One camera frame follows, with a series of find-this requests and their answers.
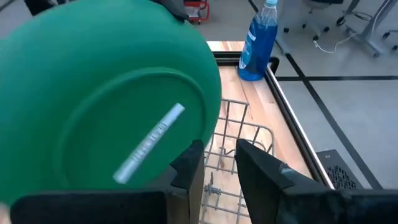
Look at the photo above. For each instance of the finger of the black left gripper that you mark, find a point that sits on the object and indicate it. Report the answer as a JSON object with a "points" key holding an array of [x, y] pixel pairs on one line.
{"points": [[174, 9]]}

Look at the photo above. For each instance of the dark green plate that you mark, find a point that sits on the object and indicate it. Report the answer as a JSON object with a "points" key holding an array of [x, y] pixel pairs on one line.
{"points": [[93, 77]]}

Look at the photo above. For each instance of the grey mesh office chair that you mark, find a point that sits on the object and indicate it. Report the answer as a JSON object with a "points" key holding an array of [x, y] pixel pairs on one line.
{"points": [[340, 21]]}

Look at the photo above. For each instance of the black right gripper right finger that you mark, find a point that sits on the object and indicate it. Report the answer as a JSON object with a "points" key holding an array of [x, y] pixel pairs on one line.
{"points": [[311, 205]]}

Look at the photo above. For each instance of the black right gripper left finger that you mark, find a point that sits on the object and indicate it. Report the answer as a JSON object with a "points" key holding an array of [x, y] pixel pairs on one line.
{"points": [[93, 208]]}

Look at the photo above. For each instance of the blue dish soap bottle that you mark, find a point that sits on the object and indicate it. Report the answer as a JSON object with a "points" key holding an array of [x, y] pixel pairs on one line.
{"points": [[258, 43]]}

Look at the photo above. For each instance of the wooden top grey-legged desk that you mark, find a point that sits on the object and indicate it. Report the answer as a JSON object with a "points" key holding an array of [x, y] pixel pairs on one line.
{"points": [[373, 21]]}

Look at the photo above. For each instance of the white barcode sticker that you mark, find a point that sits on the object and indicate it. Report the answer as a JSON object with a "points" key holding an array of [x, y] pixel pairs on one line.
{"points": [[149, 143]]}

